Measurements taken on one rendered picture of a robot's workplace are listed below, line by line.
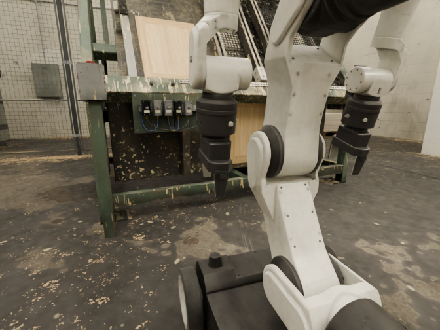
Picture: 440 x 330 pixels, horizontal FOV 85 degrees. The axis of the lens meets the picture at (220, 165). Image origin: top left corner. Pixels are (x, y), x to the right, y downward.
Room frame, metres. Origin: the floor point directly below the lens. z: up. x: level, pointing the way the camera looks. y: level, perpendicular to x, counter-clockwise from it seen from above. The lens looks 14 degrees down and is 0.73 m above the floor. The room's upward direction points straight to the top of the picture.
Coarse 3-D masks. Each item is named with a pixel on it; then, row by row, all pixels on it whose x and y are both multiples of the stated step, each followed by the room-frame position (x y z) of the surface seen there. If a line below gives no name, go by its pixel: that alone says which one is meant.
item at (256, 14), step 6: (246, 0) 2.51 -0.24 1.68; (252, 0) 2.49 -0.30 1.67; (252, 6) 2.41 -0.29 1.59; (252, 12) 2.41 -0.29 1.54; (258, 12) 2.39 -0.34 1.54; (252, 18) 2.41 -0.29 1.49; (258, 18) 2.33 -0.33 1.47; (258, 24) 2.31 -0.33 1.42; (264, 24) 2.31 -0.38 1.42; (258, 30) 2.31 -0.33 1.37; (264, 30) 2.26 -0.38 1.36; (258, 36) 2.31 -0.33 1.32; (264, 36) 2.22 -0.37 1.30; (264, 42) 2.22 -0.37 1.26; (264, 48) 2.22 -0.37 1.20
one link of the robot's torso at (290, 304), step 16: (272, 272) 0.53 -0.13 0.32; (352, 272) 0.51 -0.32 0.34; (272, 288) 0.51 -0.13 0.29; (288, 288) 0.46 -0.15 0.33; (336, 288) 0.44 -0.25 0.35; (352, 288) 0.46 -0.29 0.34; (368, 288) 0.46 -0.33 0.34; (272, 304) 0.50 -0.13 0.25; (288, 304) 0.44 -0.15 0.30; (304, 304) 0.41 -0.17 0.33; (320, 304) 0.41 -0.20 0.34; (336, 304) 0.41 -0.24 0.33; (288, 320) 0.44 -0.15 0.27; (304, 320) 0.40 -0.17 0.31; (320, 320) 0.39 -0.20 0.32
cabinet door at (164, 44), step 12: (144, 24) 1.88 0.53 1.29; (156, 24) 1.92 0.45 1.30; (168, 24) 1.96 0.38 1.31; (180, 24) 2.01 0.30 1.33; (192, 24) 2.06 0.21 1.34; (144, 36) 1.81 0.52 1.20; (156, 36) 1.86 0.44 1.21; (168, 36) 1.90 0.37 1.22; (180, 36) 1.94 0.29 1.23; (144, 48) 1.74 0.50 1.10; (156, 48) 1.79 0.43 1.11; (168, 48) 1.83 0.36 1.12; (180, 48) 1.87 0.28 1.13; (144, 60) 1.68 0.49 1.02; (156, 60) 1.73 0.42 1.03; (168, 60) 1.76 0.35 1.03; (180, 60) 1.80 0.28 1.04; (144, 72) 1.63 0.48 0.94; (156, 72) 1.67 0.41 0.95; (168, 72) 1.70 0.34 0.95; (180, 72) 1.74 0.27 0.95
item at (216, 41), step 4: (200, 0) 2.24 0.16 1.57; (200, 4) 2.24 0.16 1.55; (200, 8) 2.24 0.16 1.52; (216, 36) 2.00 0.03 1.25; (220, 36) 2.01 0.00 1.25; (212, 40) 2.01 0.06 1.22; (216, 40) 1.97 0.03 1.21; (220, 40) 1.98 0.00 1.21; (212, 44) 2.01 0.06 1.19; (216, 44) 1.94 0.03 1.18; (220, 44) 1.97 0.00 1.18; (216, 48) 1.94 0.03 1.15; (220, 48) 1.97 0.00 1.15; (224, 48) 1.94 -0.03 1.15; (216, 52) 1.94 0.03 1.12; (220, 52) 1.90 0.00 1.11; (224, 52) 1.92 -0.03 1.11
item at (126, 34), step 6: (120, 18) 1.80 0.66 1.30; (126, 18) 1.82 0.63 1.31; (126, 24) 1.79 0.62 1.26; (126, 30) 1.76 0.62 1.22; (126, 36) 1.73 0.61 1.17; (126, 42) 1.70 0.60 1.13; (126, 48) 1.66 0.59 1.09; (132, 48) 1.68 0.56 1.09; (126, 54) 1.64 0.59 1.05; (132, 54) 1.65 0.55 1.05; (126, 60) 1.61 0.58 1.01; (132, 60) 1.62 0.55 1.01; (132, 66) 1.60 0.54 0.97; (132, 72) 1.57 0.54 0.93
